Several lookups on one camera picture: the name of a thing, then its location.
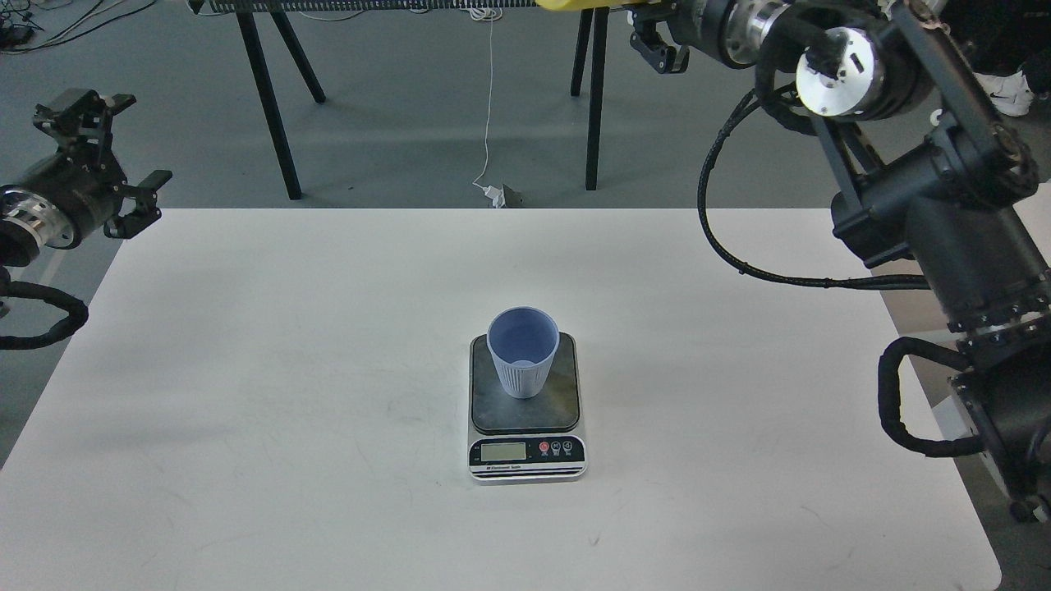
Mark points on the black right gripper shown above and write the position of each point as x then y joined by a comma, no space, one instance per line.
727,31

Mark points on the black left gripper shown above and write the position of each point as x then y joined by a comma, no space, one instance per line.
61,200

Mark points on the yellow squeeze bottle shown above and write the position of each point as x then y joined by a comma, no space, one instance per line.
582,5

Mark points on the blue ribbed plastic cup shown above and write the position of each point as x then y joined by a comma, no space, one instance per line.
522,342

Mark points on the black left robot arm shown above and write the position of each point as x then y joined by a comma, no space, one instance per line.
75,310

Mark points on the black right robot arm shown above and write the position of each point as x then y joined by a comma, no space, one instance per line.
926,170

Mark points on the digital kitchen scale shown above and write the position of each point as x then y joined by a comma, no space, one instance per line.
526,440

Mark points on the black trestle table background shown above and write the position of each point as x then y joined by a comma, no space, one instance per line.
395,109

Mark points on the white power adapter on floor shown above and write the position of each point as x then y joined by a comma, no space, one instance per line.
503,197

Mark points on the white sneaker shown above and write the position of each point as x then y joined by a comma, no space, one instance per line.
1010,95

